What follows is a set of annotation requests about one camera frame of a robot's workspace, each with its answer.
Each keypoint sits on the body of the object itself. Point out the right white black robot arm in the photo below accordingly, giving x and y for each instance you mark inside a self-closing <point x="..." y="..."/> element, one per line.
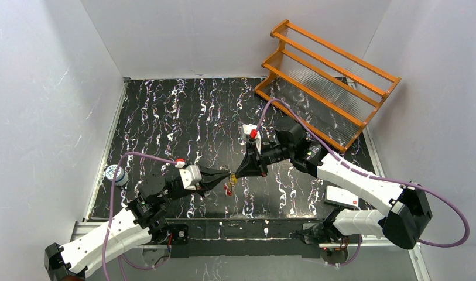
<point x="399" y="213"/>

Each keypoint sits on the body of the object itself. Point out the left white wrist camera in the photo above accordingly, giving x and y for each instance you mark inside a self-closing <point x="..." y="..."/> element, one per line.
<point x="189" y="173"/>

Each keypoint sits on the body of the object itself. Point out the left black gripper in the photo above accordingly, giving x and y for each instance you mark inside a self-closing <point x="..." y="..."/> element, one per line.
<point x="200" y="187"/>

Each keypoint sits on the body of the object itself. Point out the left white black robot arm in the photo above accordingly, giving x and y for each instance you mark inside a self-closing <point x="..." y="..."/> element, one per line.
<point x="142" y="221"/>

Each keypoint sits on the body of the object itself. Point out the small blue white jar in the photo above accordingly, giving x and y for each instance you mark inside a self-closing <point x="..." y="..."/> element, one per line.
<point x="117" y="175"/>

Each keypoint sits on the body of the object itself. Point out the aluminium frame rail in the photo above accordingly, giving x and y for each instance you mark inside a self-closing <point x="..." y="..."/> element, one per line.
<point x="201" y="229"/>

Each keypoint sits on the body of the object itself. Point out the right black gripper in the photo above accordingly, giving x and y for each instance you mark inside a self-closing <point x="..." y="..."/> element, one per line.
<point x="257" y="158"/>

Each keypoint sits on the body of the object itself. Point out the white box with red mark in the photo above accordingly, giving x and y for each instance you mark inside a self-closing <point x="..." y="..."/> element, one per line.
<point x="341" y="197"/>

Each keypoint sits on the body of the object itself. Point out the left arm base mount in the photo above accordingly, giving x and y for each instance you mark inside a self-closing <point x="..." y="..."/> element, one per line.
<point x="169" y="234"/>

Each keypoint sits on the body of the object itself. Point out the orange wooden rack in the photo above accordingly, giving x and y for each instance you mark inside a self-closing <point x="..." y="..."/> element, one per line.
<point x="335" y="92"/>

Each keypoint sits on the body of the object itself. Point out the white red keyring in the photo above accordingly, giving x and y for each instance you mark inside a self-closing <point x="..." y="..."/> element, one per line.
<point x="229" y="189"/>

